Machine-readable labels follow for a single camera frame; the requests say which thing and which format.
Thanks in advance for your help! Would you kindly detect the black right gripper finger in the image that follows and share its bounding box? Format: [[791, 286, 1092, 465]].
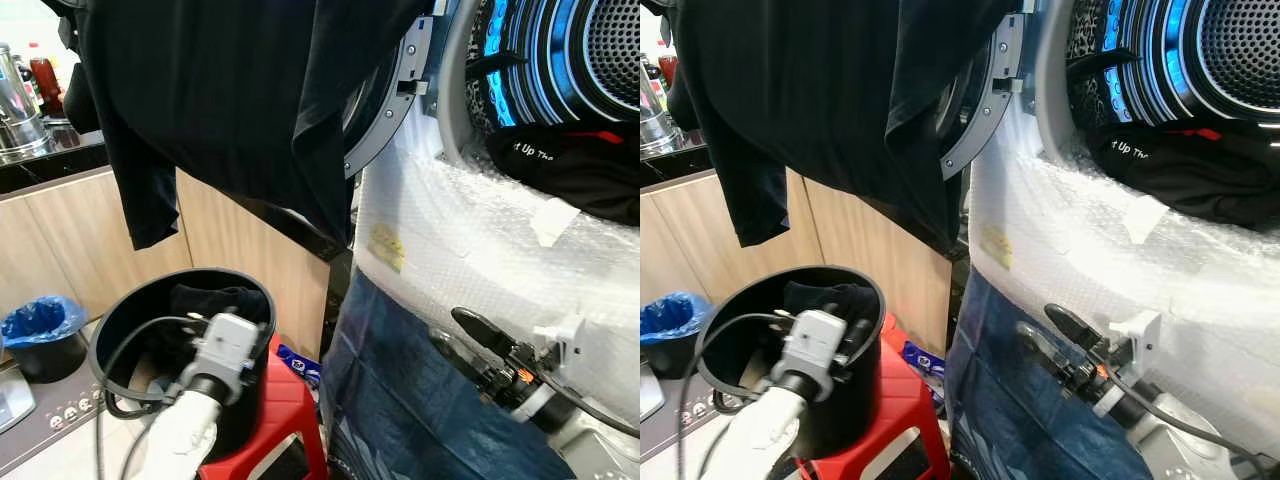
[[1045, 303, 1107, 354], [1016, 321, 1070, 368], [429, 331, 482, 374], [451, 307, 522, 357]]

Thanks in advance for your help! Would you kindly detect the plain black garment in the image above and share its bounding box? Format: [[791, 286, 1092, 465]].
[[165, 284, 267, 333], [783, 281, 873, 331]]

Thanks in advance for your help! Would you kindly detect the white washing machine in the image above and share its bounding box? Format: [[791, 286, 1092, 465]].
[[960, 0, 1280, 441], [345, 0, 641, 431]]

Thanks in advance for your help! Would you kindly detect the blue denim cloth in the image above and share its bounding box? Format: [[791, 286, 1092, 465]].
[[320, 268, 579, 480], [945, 268, 1153, 480]]

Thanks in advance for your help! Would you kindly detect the clear bubble wrap sheet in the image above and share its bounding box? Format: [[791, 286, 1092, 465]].
[[352, 95, 641, 426], [965, 95, 1280, 431]]

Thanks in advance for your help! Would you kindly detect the blue snack packet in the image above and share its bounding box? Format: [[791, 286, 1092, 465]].
[[274, 342, 324, 388], [899, 339, 947, 387]]

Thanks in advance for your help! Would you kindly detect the white tape piece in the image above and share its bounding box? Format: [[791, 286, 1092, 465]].
[[1121, 194, 1172, 247], [529, 197, 582, 250]]

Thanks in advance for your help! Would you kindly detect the red plastic stool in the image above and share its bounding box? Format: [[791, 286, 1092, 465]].
[[790, 314, 951, 480], [198, 335, 331, 480]]

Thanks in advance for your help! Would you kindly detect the black bin with blue bag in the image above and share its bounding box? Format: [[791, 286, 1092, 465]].
[[0, 294, 90, 384], [640, 290, 714, 381]]

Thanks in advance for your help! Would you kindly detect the grey power strip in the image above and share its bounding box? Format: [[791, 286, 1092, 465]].
[[0, 378, 113, 473], [640, 388, 733, 463]]

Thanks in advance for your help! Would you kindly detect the black garment with white print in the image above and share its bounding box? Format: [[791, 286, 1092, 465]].
[[486, 124, 641, 228], [1085, 124, 1280, 233]]

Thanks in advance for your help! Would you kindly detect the grey round washer door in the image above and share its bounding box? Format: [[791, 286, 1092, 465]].
[[935, 10, 1031, 183], [342, 15, 447, 181]]

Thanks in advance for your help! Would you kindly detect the wooden counter cabinet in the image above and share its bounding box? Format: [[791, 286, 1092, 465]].
[[640, 145, 953, 353], [0, 132, 333, 363]]

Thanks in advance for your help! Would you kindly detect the black round bucket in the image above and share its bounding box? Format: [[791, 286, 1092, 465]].
[[88, 267, 277, 463], [694, 264, 887, 463]]

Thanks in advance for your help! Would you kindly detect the stainless steel kettle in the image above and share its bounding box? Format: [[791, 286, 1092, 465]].
[[640, 85, 687, 157], [0, 42, 57, 163]]

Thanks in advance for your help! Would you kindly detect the blue lit washer drum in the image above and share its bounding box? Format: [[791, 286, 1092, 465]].
[[1065, 0, 1280, 133], [465, 0, 641, 133]]

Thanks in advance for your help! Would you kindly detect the red bottle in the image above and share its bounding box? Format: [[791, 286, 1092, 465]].
[[655, 40, 682, 93], [28, 42, 67, 117]]

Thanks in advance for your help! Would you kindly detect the black hanging t-shirt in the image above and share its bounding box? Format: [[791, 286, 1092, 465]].
[[665, 0, 1023, 257], [60, 0, 441, 251]]

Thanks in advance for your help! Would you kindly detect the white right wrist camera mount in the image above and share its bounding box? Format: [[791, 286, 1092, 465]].
[[532, 314, 587, 367], [1109, 309, 1164, 364]]

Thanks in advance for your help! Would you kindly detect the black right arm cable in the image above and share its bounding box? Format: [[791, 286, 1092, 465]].
[[518, 358, 641, 438], [1100, 362, 1273, 473]]

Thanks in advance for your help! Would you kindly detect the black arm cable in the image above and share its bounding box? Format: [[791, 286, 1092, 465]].
[[678, 311, 803, 480], [1100, 362, 1273, 473], [92, 314, 213, 480], [518, 358, 641, 438]]

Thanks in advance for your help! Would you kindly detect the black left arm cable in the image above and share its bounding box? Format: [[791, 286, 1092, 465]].
[[92, 314, 213, 480], [678, 311, 803, 480]]

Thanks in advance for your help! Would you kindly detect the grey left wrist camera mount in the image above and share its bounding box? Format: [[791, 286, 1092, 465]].
[[188, 311, 264, 387], [783, 309, 851, 387]]

